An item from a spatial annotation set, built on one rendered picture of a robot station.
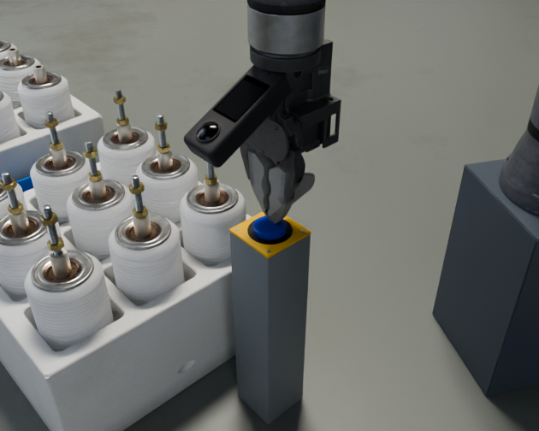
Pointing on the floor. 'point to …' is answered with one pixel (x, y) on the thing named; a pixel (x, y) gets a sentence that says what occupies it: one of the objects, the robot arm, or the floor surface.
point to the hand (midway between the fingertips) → (269, 215)
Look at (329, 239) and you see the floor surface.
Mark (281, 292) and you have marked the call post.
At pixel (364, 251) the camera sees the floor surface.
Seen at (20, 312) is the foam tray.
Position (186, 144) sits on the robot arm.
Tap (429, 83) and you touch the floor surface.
